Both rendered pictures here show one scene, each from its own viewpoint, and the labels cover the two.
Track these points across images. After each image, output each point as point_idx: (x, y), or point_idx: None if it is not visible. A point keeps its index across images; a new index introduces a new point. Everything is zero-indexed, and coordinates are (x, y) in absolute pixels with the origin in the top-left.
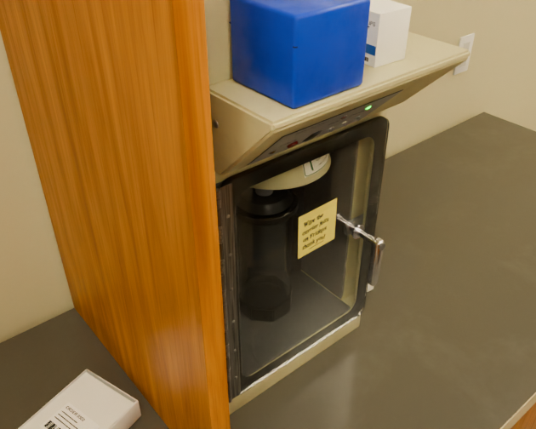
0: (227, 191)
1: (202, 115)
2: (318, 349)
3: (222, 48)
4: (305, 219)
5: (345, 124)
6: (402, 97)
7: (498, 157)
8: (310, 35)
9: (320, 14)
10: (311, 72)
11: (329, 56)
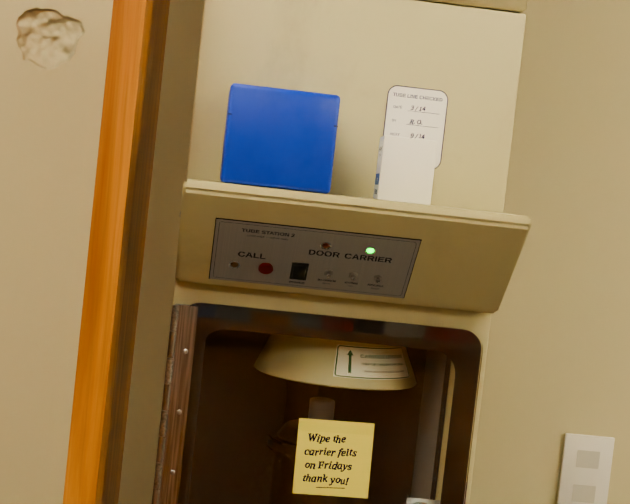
0: (190, 315)
1: (121, 152)
2: None
3: (218, 146)
4: (310, 427)
5: (352, 276)
6: (465, 283)
7: None
8: (248, 107)
9: (263, 90)
10: (249, 148)
11: (275, 139)
